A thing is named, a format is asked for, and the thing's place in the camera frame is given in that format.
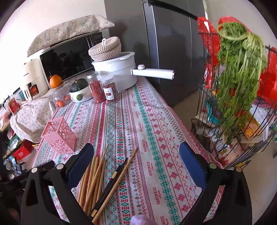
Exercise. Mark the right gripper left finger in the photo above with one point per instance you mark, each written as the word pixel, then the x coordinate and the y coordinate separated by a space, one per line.
pixel 37 203

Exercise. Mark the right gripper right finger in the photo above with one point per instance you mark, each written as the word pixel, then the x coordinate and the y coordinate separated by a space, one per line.
pixel 235 204

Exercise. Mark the black chopstick gold band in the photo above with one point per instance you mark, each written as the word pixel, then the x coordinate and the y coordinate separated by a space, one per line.
pixel 93 212

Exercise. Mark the long bamboo chopstick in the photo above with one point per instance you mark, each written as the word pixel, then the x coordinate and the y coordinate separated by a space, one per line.
pixel 122 174

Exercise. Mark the pink perforated utensil holder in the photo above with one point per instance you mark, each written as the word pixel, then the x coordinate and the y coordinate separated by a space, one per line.
pixel 59 136

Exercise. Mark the floral cloth cover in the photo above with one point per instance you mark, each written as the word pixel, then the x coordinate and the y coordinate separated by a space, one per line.
pixel 29 122

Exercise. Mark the red tea tin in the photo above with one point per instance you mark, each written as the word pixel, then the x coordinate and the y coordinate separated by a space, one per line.
pixel 13 105

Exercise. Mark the clear jar with tomatoes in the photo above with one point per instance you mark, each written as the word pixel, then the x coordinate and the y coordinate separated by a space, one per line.
pixel 61 96

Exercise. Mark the white bowl with squash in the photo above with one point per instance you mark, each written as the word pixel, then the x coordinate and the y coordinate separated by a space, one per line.
pixel 81 96

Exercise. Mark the patterned tablecloth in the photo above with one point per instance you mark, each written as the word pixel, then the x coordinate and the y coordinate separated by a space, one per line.
pixel 141 126

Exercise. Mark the cream air fryer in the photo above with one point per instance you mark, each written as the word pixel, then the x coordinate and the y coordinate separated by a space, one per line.
pixel 34 84

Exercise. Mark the red plastic bag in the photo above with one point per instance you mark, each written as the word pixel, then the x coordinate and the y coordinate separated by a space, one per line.
pixel 210 37

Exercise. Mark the orange fruit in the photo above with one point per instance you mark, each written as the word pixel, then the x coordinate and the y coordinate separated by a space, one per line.
pixel 55 81

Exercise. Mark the green kabocha squash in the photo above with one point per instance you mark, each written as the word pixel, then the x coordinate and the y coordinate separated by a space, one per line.
pixel 78 85

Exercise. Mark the short red dates jar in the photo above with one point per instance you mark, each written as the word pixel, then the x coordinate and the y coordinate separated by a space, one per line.
pixel 109 88

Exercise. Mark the tall red goji jar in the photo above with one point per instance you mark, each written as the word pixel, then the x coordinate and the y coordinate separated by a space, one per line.
pixel 95 87

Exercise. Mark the green leafy vegetable bunch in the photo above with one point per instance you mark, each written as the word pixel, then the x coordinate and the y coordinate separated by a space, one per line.
pixel 242 54

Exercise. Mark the black microwave oven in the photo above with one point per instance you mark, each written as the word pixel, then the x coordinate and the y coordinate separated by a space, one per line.
pixel 69 58

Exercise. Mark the white electric pot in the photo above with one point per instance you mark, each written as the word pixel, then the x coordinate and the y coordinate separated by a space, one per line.
pixel 125 71

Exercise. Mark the floral cloth on microwave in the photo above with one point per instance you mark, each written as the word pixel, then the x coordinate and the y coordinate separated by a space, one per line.
pixel 67 30

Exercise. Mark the grey refrigerator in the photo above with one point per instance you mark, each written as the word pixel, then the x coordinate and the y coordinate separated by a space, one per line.
pixel 163 35

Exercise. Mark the black wire basket rack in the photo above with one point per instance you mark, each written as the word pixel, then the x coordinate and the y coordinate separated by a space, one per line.
pixel 259 129

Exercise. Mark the woven rope basket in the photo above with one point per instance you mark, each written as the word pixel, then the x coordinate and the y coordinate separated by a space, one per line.
pixel 106 50

